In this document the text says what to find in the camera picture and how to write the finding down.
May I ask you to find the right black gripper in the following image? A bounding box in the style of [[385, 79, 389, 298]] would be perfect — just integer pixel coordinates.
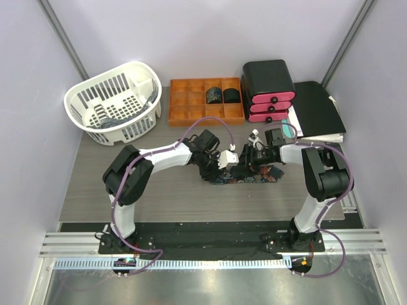
[[231, 144, 275, 176]]

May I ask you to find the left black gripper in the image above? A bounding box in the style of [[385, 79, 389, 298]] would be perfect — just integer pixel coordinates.
[[198, 151, 226, 182]]

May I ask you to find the floral navy tie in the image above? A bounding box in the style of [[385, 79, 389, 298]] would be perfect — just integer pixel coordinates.
[[210, 165, 284, 185]]

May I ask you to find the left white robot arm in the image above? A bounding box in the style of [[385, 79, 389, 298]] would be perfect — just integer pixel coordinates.
[[102, 130, 225, 254]]

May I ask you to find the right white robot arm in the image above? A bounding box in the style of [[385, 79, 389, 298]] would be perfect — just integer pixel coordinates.
[[231, 128, 354, 251]]

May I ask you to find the white teal booklet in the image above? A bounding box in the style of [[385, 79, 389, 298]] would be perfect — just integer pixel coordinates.
[[282, 106, 343, 143]]

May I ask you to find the orange compartment tray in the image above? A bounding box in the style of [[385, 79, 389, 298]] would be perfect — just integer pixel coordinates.
[[168, 78, 245, 127]]

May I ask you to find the rolled black tie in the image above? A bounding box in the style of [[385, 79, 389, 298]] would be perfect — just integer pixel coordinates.
[[223, 88, 240, 104]]

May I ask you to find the rolled dark patterned tie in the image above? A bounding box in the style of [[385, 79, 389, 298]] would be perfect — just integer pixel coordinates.
[[205, 86, 223, 105]]

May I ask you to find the black pink drawer unit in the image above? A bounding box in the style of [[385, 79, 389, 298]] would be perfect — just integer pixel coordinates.
[[240, 59, 296, 123]]

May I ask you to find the black folder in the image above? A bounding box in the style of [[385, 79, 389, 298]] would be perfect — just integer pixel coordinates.
[[292, 81, 346, 137]]

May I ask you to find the white plastic basket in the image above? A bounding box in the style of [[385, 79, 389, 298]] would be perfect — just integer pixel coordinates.
[[64, 61, 162, 146]]

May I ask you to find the blue patterned tie in basket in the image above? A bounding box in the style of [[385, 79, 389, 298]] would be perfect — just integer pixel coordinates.
[[99, 90, 158, 129]]

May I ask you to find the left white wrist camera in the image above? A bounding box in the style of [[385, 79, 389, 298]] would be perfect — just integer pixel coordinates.
[[217, 144, 239, 169]]

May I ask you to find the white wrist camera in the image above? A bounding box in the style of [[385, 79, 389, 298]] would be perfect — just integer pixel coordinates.
[[248, 129, 263, 149], [217, 144, 239, 169]]

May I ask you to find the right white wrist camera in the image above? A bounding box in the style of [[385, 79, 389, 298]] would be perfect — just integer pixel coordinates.
[[248, 129, 263, 149]]

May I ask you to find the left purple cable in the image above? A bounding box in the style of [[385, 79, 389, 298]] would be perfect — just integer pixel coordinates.
[[109, 116, 238, 277]]

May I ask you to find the purple cable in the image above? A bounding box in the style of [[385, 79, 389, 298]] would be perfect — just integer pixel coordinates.
[[109, 116, 238, 277], [257, 123, 354, 279]]

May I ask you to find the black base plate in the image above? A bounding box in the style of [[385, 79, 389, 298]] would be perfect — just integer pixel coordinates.
[[99, 221, 325, 260]]

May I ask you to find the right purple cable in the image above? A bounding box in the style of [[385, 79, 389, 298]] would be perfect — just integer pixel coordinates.
[[257, 123, 354, 279]]

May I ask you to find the white slotted cable duct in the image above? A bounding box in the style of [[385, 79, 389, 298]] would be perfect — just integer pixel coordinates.
[[53, 257, 292, 271]]

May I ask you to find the aluminium frame rail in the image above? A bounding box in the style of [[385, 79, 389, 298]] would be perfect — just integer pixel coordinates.
[[39, 232, 99, 257]]

